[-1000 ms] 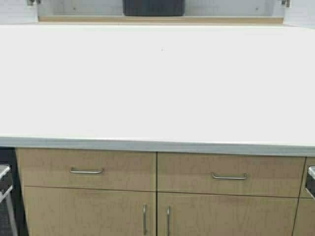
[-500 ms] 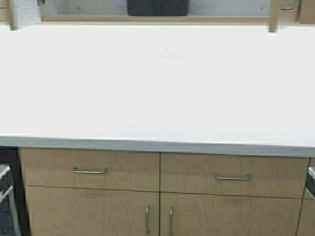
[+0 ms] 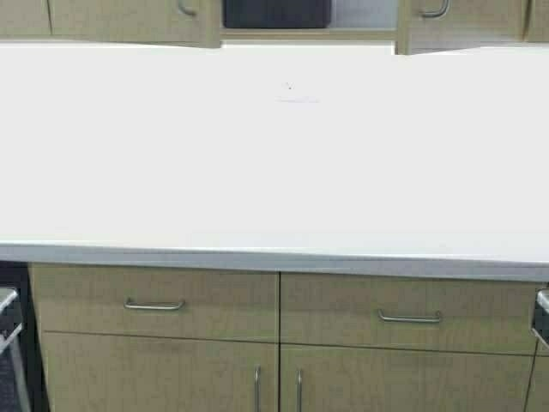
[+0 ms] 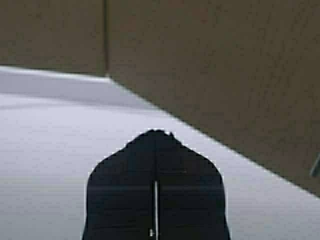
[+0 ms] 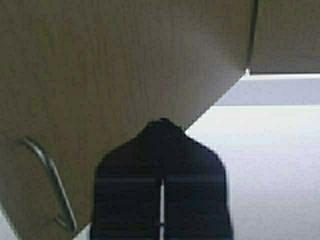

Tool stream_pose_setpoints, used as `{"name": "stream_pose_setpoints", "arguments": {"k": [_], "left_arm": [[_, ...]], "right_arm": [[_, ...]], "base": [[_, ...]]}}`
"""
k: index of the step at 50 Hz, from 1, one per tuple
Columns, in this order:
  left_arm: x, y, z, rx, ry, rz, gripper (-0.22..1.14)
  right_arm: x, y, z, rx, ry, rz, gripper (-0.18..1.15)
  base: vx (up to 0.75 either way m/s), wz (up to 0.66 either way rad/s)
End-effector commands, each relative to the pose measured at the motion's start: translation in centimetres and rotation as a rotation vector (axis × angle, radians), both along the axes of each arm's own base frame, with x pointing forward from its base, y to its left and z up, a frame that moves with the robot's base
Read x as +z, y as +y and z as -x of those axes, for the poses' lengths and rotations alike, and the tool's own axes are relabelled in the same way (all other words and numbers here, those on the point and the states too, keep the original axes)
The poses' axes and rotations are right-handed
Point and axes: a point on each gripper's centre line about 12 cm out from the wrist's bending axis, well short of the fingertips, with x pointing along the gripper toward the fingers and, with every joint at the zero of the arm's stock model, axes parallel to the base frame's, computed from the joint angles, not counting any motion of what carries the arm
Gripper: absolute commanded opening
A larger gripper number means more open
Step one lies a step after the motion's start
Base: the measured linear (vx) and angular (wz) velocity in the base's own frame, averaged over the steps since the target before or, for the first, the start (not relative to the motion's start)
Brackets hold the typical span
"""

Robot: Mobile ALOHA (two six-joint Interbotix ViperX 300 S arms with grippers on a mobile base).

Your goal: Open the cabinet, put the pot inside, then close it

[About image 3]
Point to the door handle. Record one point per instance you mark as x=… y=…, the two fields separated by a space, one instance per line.
x=257 y=389
x=185 y=10
x=438 y=13
x=299 y=390

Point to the lower right drawer front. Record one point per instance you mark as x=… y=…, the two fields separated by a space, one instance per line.
x=491 y=317

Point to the left metal frame bracket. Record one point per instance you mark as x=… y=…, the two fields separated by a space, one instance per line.
x=14 y=392

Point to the upper left door handle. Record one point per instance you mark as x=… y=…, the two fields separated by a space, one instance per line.
x=185 y=10

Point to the upper cabinet wooden shelf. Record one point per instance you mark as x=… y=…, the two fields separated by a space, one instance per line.
x=302 y=35

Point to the drawer metal handle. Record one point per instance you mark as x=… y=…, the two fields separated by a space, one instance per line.
x=154 y=306
x=436 y=318

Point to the white wall outlet plate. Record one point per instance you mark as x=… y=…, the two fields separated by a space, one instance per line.
x=290 y=93

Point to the lower right door handle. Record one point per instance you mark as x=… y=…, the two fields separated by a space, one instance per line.
x=299 y=390

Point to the black two-handled cooking pot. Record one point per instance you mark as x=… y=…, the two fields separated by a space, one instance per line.
x=276 y=14

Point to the cabinet door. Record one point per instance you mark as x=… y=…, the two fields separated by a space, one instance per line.
x=87 y=372
x=374 y=379
x=468 y=24
x=137 y=21

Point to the right metal frame bracket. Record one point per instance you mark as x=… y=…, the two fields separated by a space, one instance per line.
x=539 y=323

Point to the lower left door handle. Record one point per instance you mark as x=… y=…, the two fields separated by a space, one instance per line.
x=257 y=389

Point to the lower left cabinet door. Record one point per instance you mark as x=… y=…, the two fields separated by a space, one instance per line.
x=87 y=372

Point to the upper right door handle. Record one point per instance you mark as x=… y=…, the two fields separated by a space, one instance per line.
x=438 y=13

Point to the right drawer metal handle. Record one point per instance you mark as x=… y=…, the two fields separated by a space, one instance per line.
x=436 y=318

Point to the left drawer metal handle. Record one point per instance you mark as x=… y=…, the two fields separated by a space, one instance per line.
x=154 y=306

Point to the lower right cabinet door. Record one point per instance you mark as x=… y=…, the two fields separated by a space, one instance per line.
x=374 y=379

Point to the upper left cabinet door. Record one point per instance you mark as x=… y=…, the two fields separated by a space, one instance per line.
x=137 y=21

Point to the metal frame bracket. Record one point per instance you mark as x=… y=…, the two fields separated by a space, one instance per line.
x=14 y=392
x=539 y=323

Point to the lower left drawer front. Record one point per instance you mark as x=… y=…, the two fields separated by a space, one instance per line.
x=220 y=304

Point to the upper right cabinet door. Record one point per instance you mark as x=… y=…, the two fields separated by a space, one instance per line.
x=468 y=24

